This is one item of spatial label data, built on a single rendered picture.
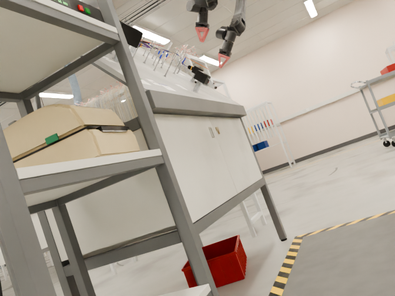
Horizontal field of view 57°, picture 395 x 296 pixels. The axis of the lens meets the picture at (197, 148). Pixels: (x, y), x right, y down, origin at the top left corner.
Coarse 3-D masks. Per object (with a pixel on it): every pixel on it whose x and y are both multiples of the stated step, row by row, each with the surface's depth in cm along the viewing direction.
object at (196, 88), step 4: (196, 72) 171; (200, 72) 170; (196, 76) 171; (200, 76) 170; (204, 76) 169; (208, 76) 170; (200, 80) 170; (204, 80) 170; (208, 80) 172; (196, 84) 173; (200, 84) 173; (212, 84) 170; (196, 88) 173; (216, 88) 170; (196, 92) 173
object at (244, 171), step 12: (216, 120) 182; (228, 120) 200; (216, 132) 175; (228, 132) 192; (240, 132) 214; (228, 144) 184; (240, 144) 204; (228, 156) 178; (240, 156) 196; (252, 156) 218; (228, 168) 171; (240, 168) 189; (252, 168) 208; (240, 180) 181; (252, 180) 199
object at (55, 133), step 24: (24, 120) 94; (48, 120) 92; (72, 120) 90; (96, 120) 95; (120, 120) 107; (24, 144) 95; (48, 144) 93; (72, 144) 90; (96, 144) 88; (120, 144) 97
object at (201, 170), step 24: (168, 120) 132; (192, 120) 153; (168, 144) 125; (192, 144) 143; (216, 144) 169; (192, 168) 135; (216, 168) 158; (192, 192) 128; (216, 192) 148; (192, 216) 122
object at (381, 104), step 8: (392, 64) 495; (384, 72) 512; (392, 72) 486; (368, 80) 493; (376, 80) 491; (360, 88) 534; (392, 96) 493; (368, 104) 537; (376, 104) 491; (384, 104) 495; (392, 104) 487; (384, 120) 489; (376, 128) 535; (384, 136) 514; (392, 136) 487; (384, 144) 531; (392, 144) 489
